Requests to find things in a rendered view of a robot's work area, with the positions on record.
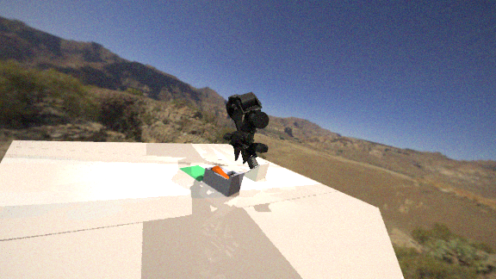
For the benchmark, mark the orange l-shaped part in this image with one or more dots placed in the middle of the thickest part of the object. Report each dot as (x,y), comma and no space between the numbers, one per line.
(218,170)

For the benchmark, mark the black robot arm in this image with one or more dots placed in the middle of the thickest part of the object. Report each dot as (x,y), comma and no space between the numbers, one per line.
(248,105)

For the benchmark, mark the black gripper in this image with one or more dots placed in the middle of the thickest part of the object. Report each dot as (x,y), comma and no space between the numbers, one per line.
(253,147)

